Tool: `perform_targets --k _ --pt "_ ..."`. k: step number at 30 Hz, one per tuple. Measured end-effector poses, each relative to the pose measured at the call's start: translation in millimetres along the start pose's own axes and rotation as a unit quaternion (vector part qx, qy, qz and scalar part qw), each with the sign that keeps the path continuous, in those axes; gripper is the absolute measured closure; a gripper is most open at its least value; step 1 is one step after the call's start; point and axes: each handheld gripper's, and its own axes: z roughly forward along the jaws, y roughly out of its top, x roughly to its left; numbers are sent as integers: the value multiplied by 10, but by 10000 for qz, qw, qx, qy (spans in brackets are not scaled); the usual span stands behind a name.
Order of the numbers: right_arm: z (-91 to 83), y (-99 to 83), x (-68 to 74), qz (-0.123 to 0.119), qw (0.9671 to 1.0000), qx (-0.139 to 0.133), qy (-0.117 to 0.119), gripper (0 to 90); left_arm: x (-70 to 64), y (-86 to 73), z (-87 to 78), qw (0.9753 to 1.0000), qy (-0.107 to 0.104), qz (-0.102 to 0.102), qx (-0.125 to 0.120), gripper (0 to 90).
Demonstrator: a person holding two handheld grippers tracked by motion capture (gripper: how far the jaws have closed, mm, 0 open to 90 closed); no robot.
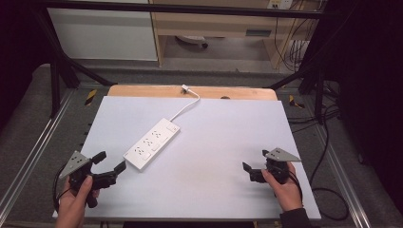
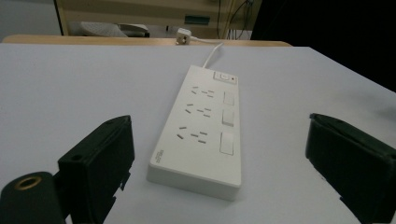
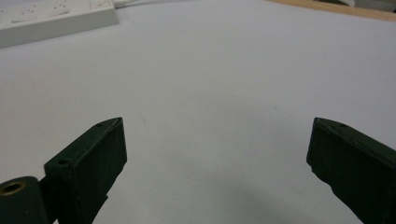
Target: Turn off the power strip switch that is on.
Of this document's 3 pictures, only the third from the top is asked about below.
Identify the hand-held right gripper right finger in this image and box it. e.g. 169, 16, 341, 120
305, 117, 396, 224

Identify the white tray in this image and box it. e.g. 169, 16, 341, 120
0, 0, 120, 49

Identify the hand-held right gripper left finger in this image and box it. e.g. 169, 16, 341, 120
43, 117, 128, 224

